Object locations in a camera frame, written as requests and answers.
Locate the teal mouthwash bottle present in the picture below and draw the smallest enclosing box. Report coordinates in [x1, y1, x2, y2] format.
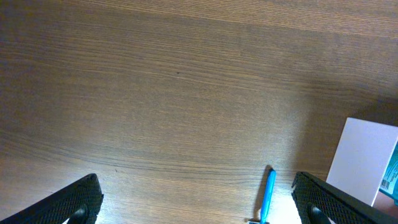
[379, 147, 397, 206]

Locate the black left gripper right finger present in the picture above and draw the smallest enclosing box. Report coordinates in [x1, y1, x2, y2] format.
[292, 172, 397, 224]

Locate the white cardboard box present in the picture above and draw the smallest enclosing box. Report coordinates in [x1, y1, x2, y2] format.
[326, 118, 397, 218]

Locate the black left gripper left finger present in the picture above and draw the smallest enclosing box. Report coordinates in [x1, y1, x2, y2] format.
[1, 174, 104, 224]

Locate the blue disposable razor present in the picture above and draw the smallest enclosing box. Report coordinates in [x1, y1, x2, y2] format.
[246, 165, 276, 224]

